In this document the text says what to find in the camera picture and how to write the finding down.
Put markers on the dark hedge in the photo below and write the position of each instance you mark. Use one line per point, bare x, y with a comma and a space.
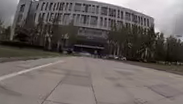
13, 44

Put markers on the row of trees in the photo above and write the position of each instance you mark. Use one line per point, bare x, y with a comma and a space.
167, 47
45, 32

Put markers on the row of parked cars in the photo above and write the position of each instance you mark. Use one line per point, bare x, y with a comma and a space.
112, 57

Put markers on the large curved grey building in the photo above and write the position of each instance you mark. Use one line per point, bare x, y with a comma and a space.
90, 17

